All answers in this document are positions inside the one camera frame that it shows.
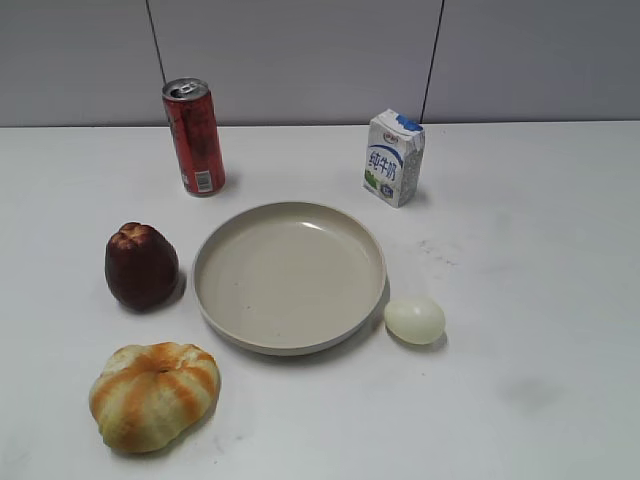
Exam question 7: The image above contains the dark red apple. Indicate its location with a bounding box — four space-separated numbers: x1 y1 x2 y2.
104 222 179 312

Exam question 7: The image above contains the beige round plate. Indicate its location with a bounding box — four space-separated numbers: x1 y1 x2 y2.
191 201 389 357

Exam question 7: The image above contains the white blue milk carton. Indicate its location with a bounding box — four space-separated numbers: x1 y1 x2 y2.
363 109 426 208

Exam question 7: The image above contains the white egg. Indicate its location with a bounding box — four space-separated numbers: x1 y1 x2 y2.
384 297 446 345

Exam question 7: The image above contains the red soda can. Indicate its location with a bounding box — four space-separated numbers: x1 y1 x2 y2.
162 77 226 197

